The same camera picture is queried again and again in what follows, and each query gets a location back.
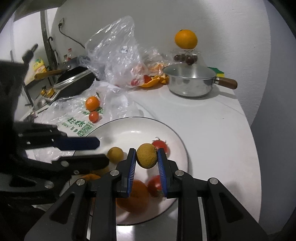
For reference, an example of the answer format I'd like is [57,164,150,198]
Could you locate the clear container of dark fruits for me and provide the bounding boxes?
[173,49,199,65]

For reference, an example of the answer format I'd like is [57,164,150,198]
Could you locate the black shelf rack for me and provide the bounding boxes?
[22,70,54,106]

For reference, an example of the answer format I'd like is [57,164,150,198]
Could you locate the white round plate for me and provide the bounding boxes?
[69,116,190,226]

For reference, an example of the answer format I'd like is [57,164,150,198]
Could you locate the left wall socket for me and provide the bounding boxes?
[58,18,65,28]

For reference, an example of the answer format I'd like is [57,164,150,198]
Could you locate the induction cooker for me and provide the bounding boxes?
[40,67,98,103]

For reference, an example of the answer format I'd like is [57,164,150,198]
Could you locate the mandarin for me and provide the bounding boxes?
[116,180,150,214]
[85,96,100,111]
[81,173,101,182]

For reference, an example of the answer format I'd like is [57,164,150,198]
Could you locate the orange peel pieces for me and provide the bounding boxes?
[140,74,169,88]

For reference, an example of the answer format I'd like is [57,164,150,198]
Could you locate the steel saucepan with wooden handle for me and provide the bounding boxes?
[163,63,238,98]

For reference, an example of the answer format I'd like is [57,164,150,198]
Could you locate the cherry tomato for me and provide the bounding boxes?
[147,175,163,197]
[152,137,170,156]
[88,111,99,123]

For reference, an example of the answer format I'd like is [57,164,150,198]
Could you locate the black cooker power cable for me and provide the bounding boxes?
[59,24,86,50]

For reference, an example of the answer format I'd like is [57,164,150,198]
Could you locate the crumpled clear plastic bag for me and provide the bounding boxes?
[78,16,172,89]

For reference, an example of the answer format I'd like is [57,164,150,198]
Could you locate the mandarin top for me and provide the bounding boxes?
[85,96,100,111]

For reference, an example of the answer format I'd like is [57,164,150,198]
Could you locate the flat printed plastic bag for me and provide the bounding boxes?
[32,79,144,163]

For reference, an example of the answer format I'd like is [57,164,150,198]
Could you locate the green yellow sponge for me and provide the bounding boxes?
[207,67,225,77]

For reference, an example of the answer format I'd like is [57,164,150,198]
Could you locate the large orange on container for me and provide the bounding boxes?
[175,30,198,49]

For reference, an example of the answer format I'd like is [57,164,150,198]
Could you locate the black wok with wooden handle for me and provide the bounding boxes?
[34,57,79,80]

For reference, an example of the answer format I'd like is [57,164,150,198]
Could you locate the mandarin front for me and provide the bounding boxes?
[81,173,101,182]

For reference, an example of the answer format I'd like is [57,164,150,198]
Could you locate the yellow detergent bottle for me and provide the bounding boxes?
[33,58,47,74]

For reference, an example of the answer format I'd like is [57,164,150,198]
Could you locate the range hood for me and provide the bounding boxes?
[14,0,66,21]

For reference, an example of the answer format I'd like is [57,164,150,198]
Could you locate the oil bottle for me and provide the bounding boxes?
[63,54,68,64]

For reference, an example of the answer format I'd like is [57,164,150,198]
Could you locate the black umbrella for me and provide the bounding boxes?
[48,36,58,70]

